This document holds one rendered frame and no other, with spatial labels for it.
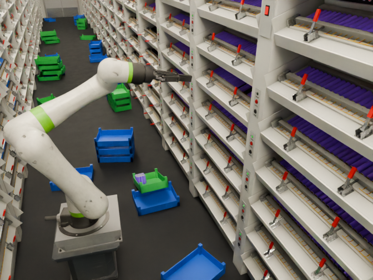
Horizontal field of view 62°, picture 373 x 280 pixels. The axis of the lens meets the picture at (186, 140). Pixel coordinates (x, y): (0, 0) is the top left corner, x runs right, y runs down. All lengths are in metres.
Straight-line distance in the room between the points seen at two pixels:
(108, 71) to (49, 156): 0.41
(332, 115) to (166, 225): 1.41
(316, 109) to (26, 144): 0.99
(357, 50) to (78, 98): 1.06
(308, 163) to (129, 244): 1.28
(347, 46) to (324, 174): 0.40
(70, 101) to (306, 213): 1.05
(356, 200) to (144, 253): 1.32
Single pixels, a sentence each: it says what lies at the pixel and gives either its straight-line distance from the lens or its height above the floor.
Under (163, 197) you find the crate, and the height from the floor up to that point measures 0.00.
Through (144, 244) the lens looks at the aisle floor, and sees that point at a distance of 2.04.
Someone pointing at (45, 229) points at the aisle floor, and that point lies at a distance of 2.30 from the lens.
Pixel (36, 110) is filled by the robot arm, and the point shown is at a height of 0.99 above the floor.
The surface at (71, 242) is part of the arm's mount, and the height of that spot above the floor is 0.34.
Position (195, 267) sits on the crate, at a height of 0.00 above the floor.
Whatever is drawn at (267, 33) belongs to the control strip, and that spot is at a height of 1.30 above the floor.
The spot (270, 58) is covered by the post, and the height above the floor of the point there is 1.21.
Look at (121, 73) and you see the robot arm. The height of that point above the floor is 1.11.
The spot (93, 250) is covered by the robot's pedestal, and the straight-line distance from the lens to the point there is 1.69.
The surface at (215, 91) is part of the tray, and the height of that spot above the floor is 0.91.
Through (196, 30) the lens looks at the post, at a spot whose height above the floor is 1.18.
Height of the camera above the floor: 1.52
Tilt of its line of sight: 30 degrees down
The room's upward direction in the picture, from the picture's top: straight up
